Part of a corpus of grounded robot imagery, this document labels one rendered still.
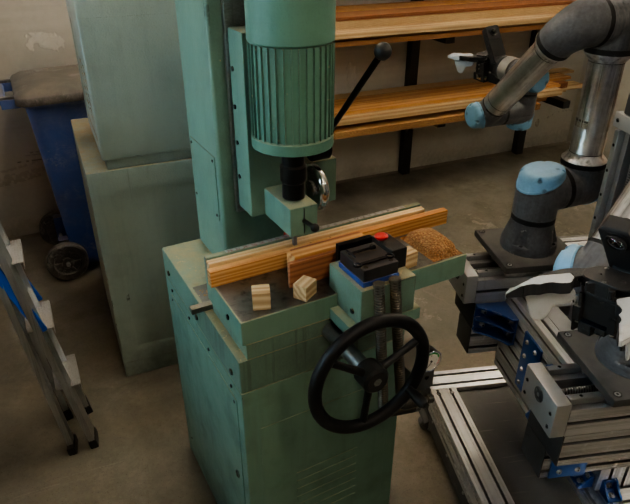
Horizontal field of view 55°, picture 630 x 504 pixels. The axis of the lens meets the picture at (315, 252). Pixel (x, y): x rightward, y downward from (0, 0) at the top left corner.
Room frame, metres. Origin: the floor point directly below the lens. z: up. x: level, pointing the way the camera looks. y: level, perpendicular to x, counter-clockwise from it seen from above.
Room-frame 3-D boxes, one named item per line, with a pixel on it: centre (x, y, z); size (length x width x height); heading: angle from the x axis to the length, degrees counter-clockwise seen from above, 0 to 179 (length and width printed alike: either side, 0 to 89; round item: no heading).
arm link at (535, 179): (1.49, -0.60, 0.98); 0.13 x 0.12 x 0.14; 113
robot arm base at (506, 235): (1.48, -0.60, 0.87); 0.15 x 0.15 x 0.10
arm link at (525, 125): (1.77, -0.60, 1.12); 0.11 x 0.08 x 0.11; 113
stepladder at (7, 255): (1.56, 0.92, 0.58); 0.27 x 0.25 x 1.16; 116
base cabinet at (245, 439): (1.35, 0.11, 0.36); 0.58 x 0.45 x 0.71; 29
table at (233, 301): (1.20, -0.08, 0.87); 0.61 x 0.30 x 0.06; 119
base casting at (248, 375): (1.36, 0.11, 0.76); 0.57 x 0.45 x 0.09; 29
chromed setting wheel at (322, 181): (1.42, 0.00, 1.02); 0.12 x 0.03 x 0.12; 29
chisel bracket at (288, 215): (1.27, 0.06, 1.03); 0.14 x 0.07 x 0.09; 29
